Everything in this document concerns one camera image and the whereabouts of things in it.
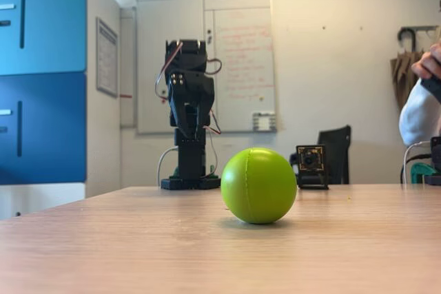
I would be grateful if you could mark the black webcam stand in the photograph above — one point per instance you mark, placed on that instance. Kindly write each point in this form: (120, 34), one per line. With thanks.
(311, 180)

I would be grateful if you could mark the framed paper notice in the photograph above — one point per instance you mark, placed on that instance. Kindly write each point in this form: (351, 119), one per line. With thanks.
(107, 56)

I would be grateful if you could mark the brown folded umbrella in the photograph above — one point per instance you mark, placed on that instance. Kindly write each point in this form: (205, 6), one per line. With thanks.
(401, 77)

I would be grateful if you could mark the narrow white board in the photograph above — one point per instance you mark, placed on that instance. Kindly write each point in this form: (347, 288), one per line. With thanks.
(127, 66)

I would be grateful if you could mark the grey wall coat rack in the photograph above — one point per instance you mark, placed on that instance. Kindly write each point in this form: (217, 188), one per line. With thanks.
(420, 28)

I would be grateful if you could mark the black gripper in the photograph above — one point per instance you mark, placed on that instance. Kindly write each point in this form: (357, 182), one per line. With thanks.
(196, 96)

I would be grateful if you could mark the green table clamp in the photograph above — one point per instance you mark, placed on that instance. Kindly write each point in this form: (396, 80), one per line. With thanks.
(418, 171)
(213, 171)

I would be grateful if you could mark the white sleeved forearm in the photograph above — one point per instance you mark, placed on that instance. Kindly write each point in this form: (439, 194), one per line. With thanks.
(417, 118)

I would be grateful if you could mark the dark blue cabinet door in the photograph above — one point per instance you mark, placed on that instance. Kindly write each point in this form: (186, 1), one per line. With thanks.
(51, 128)

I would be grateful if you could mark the black chair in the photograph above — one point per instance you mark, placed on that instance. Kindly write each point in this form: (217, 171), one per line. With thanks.
(336, 153)

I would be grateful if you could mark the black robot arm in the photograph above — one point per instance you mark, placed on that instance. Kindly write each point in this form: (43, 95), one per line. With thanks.
(191, 159)

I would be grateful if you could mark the large wall whiteboard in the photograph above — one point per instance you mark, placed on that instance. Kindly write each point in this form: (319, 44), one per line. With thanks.
(241, 49)

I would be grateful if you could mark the black leader arm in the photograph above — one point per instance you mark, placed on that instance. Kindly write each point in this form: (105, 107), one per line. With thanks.
(435, 156)

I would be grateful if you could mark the white locker cabinet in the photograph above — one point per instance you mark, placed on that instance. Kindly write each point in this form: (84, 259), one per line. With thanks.
(103, 135)

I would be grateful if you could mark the green foam ball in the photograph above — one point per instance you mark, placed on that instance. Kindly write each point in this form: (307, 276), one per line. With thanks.
(258, 187)

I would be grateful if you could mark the small black webcam module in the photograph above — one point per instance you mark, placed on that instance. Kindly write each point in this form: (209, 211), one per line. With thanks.
(311, 158)

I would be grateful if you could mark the light blue cabinet door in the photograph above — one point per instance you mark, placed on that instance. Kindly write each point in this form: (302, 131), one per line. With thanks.
(51, 22)

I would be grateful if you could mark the person's hand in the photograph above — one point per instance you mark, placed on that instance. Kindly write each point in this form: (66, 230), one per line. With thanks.
(430, 63)

